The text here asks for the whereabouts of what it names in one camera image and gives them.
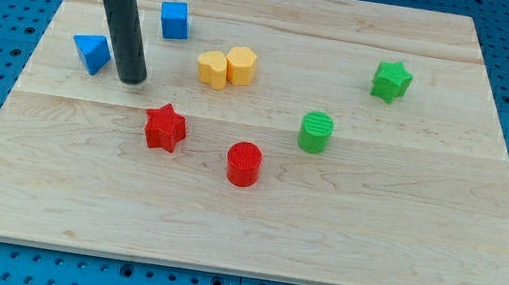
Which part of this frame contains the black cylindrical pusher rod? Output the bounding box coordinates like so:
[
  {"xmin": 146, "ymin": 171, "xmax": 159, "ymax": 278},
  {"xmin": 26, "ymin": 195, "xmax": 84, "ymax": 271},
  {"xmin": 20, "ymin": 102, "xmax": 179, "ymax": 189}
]
[{"xmin": 103, "ymin": 0, "xmax": 148, "ymax": 85}]

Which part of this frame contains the red star block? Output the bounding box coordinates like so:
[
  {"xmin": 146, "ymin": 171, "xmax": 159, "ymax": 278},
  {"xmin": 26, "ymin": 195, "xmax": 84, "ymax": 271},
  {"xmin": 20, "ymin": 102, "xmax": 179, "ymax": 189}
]
[{"xmin": 144, "ymin": 103, "xmax": 187, "ymax": 153}]

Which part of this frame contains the green star block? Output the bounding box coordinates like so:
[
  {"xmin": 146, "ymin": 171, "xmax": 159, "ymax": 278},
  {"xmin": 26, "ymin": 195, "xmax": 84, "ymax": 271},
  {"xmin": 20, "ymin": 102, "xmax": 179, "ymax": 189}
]
[{"xmin": 369, "ymin": 61, "xmax": 414, "ymax": 104}]

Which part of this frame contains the blue cube block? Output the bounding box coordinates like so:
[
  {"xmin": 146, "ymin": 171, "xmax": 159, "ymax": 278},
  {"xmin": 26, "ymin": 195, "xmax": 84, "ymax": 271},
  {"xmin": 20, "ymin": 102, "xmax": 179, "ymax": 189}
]
[{"xmin": 160, "ymin": 1, "xmax": 189, "ymax": 40}]

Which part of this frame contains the blue triangle block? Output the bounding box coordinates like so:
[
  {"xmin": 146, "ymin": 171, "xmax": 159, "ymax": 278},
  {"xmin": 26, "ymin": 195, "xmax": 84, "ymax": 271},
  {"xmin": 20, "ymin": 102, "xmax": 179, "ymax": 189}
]
[{"xmin": 73, "ymin": 34, "xmax": 111, "ymax": 76}]

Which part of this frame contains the yellow heart block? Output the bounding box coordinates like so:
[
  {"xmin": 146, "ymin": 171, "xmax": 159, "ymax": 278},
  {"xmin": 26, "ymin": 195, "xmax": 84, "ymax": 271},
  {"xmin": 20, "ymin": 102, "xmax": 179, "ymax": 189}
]
[{"xmin": 197, "ymin": 51, "xmax": 228, "ymax": 90}]

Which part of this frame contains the yellow hexagon block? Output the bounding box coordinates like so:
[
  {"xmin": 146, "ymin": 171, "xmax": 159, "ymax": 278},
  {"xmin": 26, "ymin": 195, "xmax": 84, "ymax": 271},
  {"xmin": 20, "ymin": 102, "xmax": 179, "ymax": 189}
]
[{"xmin": 226, "ymin": 46, "xmax": 258, "ymax": 86}]

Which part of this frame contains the red cylinder block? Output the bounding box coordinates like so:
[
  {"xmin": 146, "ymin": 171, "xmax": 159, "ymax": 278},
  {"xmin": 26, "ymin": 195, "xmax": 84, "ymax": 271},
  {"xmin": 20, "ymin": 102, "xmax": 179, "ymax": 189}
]
[{"xmin": 226, "ymin": 141, "xmax": 263, "ymax": 187}]

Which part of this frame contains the green cylinder block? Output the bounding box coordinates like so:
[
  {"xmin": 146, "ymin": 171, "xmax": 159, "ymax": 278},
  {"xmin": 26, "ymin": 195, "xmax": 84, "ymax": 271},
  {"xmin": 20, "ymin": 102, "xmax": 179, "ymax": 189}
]
[{"xmin": 297, "ymin": 110, "xmax": 334, "ymax": 154}]

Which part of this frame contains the wooden board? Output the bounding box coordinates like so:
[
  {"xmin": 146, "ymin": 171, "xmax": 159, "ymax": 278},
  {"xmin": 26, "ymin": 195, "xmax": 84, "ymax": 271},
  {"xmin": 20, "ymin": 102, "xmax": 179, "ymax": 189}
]
[{"xmin": 0, "ymin": 0, "xmax": 509, "ymax": 285}]

